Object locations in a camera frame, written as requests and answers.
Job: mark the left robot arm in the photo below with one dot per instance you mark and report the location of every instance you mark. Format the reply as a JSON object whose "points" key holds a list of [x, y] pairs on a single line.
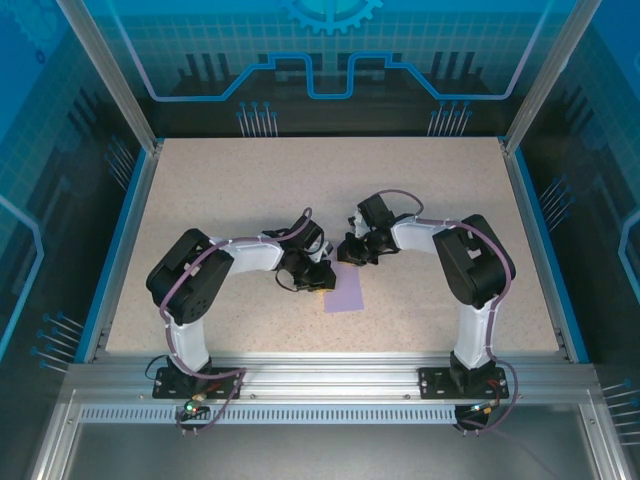
{"points": [[200, 300]]}

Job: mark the aluminium side rail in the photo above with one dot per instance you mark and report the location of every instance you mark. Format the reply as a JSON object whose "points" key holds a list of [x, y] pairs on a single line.
{"points": [[535, 250], [127, 240]]}

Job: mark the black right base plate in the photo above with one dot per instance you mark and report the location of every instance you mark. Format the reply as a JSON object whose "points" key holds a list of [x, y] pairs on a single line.
{"points": [[435, 385]]}

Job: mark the aluminium lower frame rail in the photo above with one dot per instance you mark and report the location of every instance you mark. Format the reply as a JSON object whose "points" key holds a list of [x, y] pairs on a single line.
{"points": [[55, 440], [602, 440]]}

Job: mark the aluminium cross beam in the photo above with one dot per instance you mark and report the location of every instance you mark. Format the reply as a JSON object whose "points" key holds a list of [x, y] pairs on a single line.
{"points": [[330, 375]]}

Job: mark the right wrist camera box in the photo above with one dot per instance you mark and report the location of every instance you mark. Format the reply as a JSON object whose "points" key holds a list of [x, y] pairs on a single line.
{"points": [[356, 222]]}

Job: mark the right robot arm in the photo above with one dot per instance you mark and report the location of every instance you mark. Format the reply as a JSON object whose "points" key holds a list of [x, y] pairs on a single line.
{"points": [[475, 270]]}

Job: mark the lilac paper sheet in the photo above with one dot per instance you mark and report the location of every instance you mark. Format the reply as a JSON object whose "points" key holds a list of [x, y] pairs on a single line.
{"points": [[345, 295]]}

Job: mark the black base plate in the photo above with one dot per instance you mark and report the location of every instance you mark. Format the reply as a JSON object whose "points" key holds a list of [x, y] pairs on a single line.
{"points": [[165, 387], [435, 385]]}

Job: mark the aluminium frame post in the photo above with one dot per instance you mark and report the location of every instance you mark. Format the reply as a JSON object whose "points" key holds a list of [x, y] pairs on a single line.
{"points": [[545, 75], [115, 85]]}

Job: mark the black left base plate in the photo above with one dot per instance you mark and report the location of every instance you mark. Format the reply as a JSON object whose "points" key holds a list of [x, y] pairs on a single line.
{"points": [[165, 387]]}

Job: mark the blue table edge strip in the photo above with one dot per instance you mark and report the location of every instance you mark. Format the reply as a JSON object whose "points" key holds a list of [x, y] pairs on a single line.
{"points": [[549, 250], [111, 250]]}

